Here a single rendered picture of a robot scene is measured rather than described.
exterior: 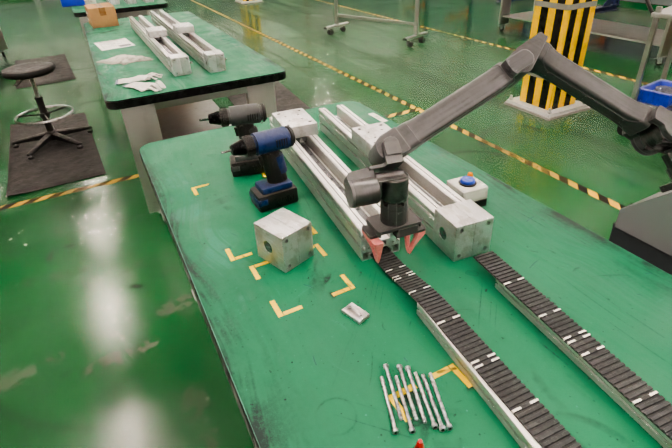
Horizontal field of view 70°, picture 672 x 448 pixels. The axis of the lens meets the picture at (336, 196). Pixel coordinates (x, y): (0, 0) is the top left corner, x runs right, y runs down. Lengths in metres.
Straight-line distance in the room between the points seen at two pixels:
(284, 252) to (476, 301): 0.42
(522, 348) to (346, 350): 0.32
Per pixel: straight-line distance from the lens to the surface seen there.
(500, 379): 0.87
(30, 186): 3.75
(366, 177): 0.94
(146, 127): 2.63
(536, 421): 0.84
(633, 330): 1.09
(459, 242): 1.11
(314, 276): 1.08
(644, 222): 1.33
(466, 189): 1.30
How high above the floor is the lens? 1.47
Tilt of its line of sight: 30 degrees down
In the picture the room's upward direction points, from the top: 3 degrees counter-clockwise
